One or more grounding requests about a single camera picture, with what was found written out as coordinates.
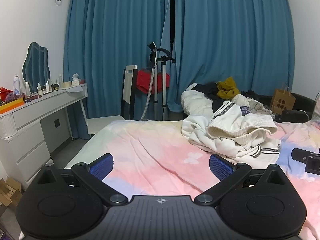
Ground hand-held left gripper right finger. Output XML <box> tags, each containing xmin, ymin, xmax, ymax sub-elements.
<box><xmin>194</xmin><ymin>154</ymin><xmax>288</xmax><ymax>205</ymax></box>

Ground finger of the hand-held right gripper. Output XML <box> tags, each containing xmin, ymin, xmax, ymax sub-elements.
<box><xmin>291</xmin><ymin>148</ymin><xmax>319</xmax><ymax>163</ymax></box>
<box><xmin>304</xmin><ymin>155</ymin><xmax>320</xmax><ymax>174</ymax></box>

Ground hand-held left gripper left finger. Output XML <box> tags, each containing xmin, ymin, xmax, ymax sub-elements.
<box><xmin>32</xmin><ymin>153</ymin><xmax>128</xmax><ymax>205</ymax></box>

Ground white jacket with black stripes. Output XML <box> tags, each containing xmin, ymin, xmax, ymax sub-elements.
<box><xmin>181</xmin><ymin>101</ymin><xmax>282</xmax><ymax>166</ymax></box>

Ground black sofa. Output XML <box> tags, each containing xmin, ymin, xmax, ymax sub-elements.
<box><xmin>260</xmin><ymin>92</ymin><xmax>316</xmax><ymax>123</ymax></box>

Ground pastel tie-dye blanket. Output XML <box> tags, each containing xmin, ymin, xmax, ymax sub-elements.
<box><xmin>64</xmin><ymin>119</ymin><xmax>320</xmax><ymax>240</ymax></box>

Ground brown paper bag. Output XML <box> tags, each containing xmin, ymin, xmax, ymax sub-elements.
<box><xmin>270</xmin><ymin>84</ymin><xmax>296</xmax><ymax>115</ymax></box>

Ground grey-white crumpled cloth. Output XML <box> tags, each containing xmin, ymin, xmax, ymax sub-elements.
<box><xmin>232</xmin><ymin>94</ymin><xmax>275</xmax><ymax>117</ymax></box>

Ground white quilted coat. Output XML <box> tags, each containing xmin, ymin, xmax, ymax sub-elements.
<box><xmin>180</xmin><ymin>83</ymin><xmax>225</xmax><ymax>117</ymax></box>

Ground black cloth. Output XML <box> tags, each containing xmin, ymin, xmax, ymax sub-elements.
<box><xmin>194</xmin><ymin>82</ymin><xmax>234</xmax><ymax>113</ymax></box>

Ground mustard yellow cloth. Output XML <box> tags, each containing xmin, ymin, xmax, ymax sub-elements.
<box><xmin>216</xmin><ymin>77</ymin><xmax>241</xmax><ymax>100</ymax></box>

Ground white dressing table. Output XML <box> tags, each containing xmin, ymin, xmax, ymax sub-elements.
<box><xmin>0</xmin><ymin>83</ymin><xmax>88</xmax><ymax>188</ymax></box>

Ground white paper sheet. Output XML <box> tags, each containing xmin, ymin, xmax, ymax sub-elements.
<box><xmin>65</xmin><ymin>85</ymin><xmax>87</xmax><ymax>93</ymax></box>

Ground white chair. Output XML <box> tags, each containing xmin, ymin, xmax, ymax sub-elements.
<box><xmin>87</xmin><ymin>65</ymin><xmax>138</xmax><ymax>139</ymax></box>

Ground cardboard boxes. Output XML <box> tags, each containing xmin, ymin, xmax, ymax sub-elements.
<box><xmin>0</xmin><ymin>177</ymin><xmax>23</xmax><ymax>208</ymax></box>

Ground red cloth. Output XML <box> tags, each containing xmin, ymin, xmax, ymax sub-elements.
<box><xmin>136</xmin><ymin>68</ymin><xmax>171</xmax><ymax>93</ymax></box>

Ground orange tray box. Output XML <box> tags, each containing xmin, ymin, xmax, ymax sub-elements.
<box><xmin>0</xmin><ymin>99</ymin><xmax>25</xmax><ymax>114</ymax></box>

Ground red packets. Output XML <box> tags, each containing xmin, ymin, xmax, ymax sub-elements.
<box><xmin>0</xmin><ymin>87</ymin><xmax>14</xmax><ymax>100</ymax></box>

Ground wavy-edged mirror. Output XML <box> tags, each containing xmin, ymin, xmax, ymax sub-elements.
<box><xmin>22</xmin><ymin>42</ymin><xmax>51</xmax><ymax>87</ymax></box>

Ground blue curtain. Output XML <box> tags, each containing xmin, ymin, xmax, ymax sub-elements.
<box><xmin>62</xmin><ymin>0</ymin><xmax>175</xmax><ymax>140</ymax></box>
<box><xmin>160</xmin><ymin>0</ymin><xmax>297</xmax><ymax>113</ymax></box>

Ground white cable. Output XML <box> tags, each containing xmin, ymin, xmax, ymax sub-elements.
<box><xmin>295</xmin><ymin>109</ymin><xmax>310</xmax><ymax>120</ymax></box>

